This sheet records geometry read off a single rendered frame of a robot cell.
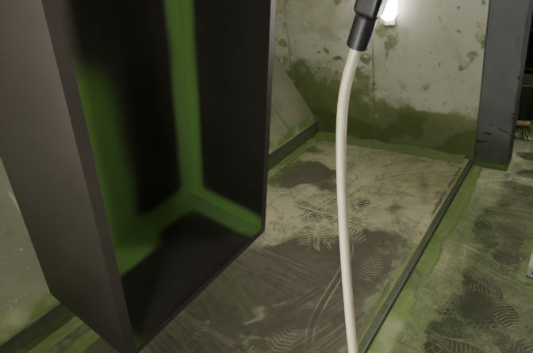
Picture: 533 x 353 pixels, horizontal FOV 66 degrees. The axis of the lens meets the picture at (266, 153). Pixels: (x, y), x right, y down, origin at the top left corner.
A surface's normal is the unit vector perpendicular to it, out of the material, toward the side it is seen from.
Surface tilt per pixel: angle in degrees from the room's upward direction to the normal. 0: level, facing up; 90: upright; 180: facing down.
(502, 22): 90
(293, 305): 0
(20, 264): 57
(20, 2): 90
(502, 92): 90
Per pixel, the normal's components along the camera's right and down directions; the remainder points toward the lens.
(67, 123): -0.57, 0.42
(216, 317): -0.13, -0.90
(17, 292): 0.59, -0.35
